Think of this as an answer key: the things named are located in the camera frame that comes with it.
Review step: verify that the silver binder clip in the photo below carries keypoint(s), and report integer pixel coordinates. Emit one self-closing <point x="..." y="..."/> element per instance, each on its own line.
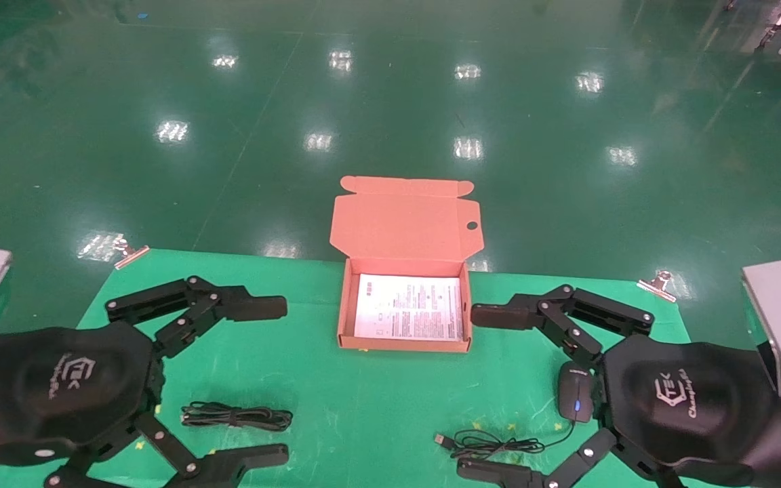
<point x="129" y="254"/>
<point x="658" y="285"/>

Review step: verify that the open orange cardboard box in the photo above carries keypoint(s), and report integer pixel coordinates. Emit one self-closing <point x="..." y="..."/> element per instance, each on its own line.
<point x="397" y="224"/>

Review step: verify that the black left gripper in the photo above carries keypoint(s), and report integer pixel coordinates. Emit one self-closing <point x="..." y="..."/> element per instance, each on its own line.
<point x="65" y="386"/>

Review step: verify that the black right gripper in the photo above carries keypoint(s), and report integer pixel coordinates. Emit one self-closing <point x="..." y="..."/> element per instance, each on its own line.
<point x="689" y="400"/>

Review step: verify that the white printed instruction sheet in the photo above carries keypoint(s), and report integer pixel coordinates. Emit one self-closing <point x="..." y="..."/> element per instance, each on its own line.
<point x="409" y="308"/>

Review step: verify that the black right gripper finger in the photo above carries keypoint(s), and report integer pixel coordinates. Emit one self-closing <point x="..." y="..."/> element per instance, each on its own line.
<point x="506" y="313"/>
<point x="499" y="472"/>

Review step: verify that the green table mat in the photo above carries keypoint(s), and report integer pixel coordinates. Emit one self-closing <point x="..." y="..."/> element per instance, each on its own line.
<point x="363" y="407"/>

